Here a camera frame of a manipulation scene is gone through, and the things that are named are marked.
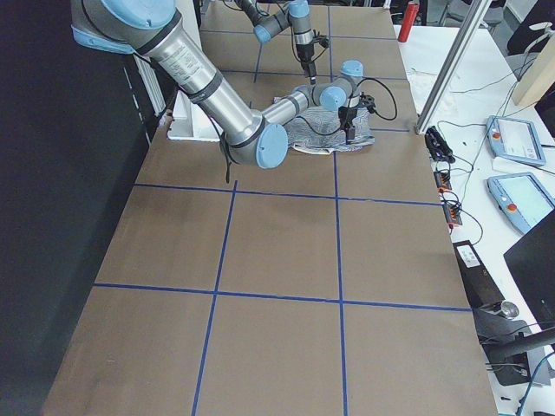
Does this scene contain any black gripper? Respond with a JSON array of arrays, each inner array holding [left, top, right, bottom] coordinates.
[[295, 42, 317, 85], [337, 107, 358, 145]]

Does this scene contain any blue white striped polo shirt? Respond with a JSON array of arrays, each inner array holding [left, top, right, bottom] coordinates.
[[284, 107, 375, 155]]

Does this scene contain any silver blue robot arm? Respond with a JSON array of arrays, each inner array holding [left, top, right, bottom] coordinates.
[[70, 1, 363, 169], [234, 0, 328, 85]]

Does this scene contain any crumpled clear plastic sheet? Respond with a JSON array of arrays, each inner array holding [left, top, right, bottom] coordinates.
[[407, 69, 458, 115]]

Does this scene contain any right side black clamp tool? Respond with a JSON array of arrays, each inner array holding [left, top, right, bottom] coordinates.
[[425, 126, 455, 164]]

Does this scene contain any red cylinder tube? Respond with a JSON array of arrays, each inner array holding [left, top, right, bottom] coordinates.
[[397, 1, 420, 42]]

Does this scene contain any far blue teach pendant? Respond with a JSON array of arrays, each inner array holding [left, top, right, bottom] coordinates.
[[486, 115, 546, 166]]

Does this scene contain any blue teach pendant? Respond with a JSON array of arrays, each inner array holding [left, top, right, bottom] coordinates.
[[486, 115, 546, 166], [486, 172, 554, 234]]

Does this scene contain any near blue teach pendant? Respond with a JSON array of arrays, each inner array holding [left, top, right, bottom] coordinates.
[[486, 172, 554, 234]]

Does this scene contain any wooden board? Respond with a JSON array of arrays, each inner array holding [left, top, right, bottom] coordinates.
[[513, 36, 555, 106]]

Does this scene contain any black box with label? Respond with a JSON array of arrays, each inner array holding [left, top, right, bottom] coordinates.
[[453, 240, 505, 309]]

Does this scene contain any black monitor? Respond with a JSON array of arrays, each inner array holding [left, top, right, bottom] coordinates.
[[504, 211, 555, 321]]

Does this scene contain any black monitor stand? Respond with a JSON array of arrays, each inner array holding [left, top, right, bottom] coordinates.
[[473, 309, 554, 387]]

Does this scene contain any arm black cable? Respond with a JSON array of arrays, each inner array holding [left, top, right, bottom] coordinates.
[[294, 76, 398, 136]]

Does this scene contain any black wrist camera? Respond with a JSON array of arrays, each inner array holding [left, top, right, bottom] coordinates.
[[312, 30, 330, 49], [358, 93, 375, 114]]

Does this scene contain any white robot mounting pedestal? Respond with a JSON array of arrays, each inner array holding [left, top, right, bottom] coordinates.
[[167, 91, 222, 142]]

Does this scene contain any right side aluminium frame post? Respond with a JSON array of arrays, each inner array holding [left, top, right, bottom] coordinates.
[[415, 0, 492, 134]]

